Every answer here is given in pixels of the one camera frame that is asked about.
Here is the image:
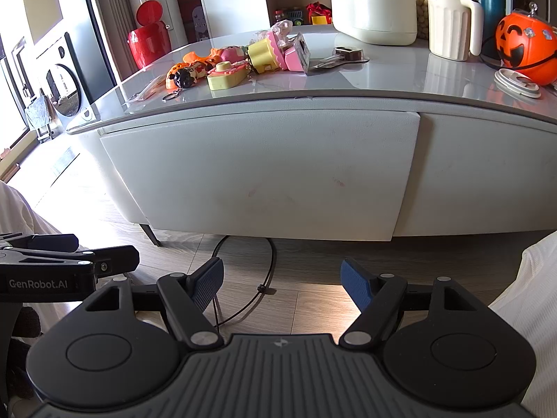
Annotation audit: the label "white table drawer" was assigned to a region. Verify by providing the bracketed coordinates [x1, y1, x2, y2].
[99, 111, 421, 242]

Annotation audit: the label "clear plastic packet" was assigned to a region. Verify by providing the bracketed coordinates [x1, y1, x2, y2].
[124, 75, 168, 104]

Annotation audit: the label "clear bag with pink toy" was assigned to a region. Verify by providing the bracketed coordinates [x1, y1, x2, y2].
[254, 20, 299, 44]

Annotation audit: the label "red yellow gift toy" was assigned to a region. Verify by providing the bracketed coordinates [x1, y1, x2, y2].
[306, 2, 334, 25]

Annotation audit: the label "cream ribbed pitcher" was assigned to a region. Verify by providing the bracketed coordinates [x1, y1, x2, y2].
[426, 0, 484, 62]

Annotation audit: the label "grey washing machine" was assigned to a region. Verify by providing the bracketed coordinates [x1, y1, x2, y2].
[35, 32, 94, 120]

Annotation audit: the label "blue towel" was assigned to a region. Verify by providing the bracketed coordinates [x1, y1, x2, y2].
[25, 96, 55, 129]

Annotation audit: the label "white ghost sticker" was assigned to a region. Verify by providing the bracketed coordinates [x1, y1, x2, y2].
[191, 6, 206, 43]

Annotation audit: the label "yellow pink camera toy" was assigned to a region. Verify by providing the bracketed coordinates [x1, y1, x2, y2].
[206, 62, 250, 92]

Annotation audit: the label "pink box toy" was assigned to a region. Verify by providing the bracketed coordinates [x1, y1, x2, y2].
[282, 32, 313, 76]

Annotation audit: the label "person's white clothing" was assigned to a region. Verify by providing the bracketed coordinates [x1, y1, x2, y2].
[487, 231, 557, 418]

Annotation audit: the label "white coffee table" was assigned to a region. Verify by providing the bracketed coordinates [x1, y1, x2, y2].
[65, 24, 557, 247]

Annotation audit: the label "black orange figure keychain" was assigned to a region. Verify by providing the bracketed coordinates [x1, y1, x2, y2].
[162, 62, 212, 102]

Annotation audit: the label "orange toy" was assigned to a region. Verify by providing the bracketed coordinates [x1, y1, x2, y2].
[182, 50, 220, 68]

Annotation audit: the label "orange pumpkin bucket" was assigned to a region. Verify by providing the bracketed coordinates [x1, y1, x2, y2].
[481, 13, 557, 88]

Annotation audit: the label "white oval tissue box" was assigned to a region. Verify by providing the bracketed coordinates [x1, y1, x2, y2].
[331, 0, 418, 46]

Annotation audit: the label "pink round toy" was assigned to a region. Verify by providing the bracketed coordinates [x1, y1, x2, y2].
[216, 45, 250, 68]

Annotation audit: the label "white red-label paddle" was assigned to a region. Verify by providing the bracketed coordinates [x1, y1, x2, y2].
[310, 46, 370, 71]

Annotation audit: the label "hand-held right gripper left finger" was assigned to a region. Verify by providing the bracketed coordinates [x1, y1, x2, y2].
[85, 256, 225, 351]

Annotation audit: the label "person's light trousers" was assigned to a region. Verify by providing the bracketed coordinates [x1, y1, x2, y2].
[0, 180, 74, 266]

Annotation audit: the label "yellow pink cake toy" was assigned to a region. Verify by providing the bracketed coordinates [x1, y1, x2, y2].
[247, 32, 283, 75]

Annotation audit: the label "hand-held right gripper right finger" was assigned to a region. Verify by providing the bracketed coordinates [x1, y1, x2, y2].
[339, 258, 473, 351]

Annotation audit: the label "large glass peanut jar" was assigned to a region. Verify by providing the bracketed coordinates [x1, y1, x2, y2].
[378, 0, 479, 40]

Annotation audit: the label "blue thermos bottle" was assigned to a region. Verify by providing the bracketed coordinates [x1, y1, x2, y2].
[479, 0, 509, 59]

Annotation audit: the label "black floor cable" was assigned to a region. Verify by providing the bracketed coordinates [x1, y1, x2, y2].
[212, 235, 277, 327]

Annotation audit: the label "red trash can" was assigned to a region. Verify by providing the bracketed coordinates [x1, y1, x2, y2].
[127, 1, 171, 70]

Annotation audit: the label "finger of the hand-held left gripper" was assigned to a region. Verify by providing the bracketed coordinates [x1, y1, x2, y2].
[0, 234, 80, 254]
[0, 245, 141, 279]

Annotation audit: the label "round white lid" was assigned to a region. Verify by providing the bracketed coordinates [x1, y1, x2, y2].
[494, 69, 542, 99]

